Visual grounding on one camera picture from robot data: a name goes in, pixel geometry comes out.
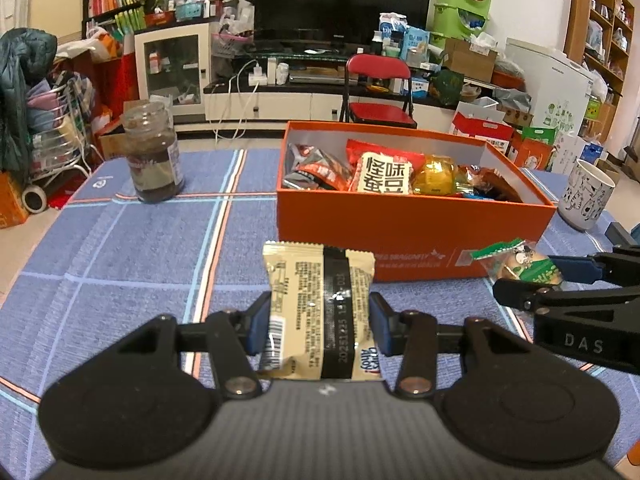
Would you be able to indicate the orange cardboard box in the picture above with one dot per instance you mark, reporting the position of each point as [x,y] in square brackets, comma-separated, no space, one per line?
[350,220]

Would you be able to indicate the green stacked storage bins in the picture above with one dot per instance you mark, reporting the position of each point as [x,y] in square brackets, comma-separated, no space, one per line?
[460,10]

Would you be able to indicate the television stand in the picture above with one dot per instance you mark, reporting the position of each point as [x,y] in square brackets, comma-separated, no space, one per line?
[300,102]

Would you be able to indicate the brown cardboard box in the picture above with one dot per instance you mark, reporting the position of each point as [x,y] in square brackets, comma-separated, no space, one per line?
[470,60]

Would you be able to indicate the blue plaid tablecloth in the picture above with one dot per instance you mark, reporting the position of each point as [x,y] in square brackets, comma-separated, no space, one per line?
[125,260]

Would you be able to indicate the silver and orange snack packet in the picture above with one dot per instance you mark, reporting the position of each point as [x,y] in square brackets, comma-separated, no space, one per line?
[315,170]

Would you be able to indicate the red gift box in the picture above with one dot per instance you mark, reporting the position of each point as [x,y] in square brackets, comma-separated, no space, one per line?
[482,130]

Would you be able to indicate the green and white carton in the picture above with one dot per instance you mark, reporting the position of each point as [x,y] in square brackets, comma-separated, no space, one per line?
[540,135]

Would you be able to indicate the teal down jacket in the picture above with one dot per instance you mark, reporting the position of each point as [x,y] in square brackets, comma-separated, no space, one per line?
[22,95]

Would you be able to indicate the golden bread packet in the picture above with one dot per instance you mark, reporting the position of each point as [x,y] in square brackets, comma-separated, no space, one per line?
[435,175]

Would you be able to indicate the white cabinet with glass door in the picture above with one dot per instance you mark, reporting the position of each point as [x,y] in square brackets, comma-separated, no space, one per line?
[172,70]

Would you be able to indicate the red folding chair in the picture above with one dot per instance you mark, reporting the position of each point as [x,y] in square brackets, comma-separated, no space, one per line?
[377,67]

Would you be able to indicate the white patterned cup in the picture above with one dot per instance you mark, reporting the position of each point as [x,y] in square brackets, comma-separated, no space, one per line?
[585,200]

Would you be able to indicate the black television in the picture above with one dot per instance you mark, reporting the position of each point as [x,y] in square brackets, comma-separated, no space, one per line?
[345,0]

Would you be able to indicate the dark brown snack packet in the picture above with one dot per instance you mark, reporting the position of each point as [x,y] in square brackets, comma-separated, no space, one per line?
[497,185]

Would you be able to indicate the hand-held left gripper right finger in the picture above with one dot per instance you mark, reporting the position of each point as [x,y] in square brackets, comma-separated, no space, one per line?
[382,325]

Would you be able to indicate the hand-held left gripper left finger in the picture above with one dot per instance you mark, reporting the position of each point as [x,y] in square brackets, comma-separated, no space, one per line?
[260,325]

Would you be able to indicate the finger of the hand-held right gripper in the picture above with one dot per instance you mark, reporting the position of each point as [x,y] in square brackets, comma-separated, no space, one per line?
[575,269]
[520,294]

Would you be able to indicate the glass jar with dark contents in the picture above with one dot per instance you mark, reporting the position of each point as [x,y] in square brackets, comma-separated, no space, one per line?
[152,160]

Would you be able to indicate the orange printed carton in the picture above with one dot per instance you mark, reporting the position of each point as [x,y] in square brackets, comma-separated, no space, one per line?
[12,202]

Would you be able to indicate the white power strip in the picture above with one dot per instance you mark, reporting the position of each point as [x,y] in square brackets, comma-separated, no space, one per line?
[257,79]

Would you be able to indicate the small green-edged snack packet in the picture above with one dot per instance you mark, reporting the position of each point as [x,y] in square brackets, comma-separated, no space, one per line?
[520,262]

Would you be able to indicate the black rectangular case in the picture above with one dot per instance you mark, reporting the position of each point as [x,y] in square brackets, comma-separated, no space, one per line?
[622,234]

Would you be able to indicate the red packet with white label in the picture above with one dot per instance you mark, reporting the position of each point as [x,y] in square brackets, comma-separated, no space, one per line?
[385,172]

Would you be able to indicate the blue and white milk packs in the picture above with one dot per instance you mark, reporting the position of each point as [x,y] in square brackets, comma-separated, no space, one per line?
[402,35]

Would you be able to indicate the metal laundry cart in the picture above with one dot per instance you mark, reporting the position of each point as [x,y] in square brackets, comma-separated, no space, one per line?
[62,135]

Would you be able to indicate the beige packet with black band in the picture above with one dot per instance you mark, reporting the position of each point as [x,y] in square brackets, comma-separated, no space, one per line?
[305,310]

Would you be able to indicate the white small fridge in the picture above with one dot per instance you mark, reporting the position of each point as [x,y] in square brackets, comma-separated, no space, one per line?
[547,85]

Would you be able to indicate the roll of tape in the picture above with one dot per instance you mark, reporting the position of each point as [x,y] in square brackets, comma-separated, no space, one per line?
[35,199]

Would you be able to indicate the wooden shelf unit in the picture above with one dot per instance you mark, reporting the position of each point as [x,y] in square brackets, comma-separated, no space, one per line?
[600,25]

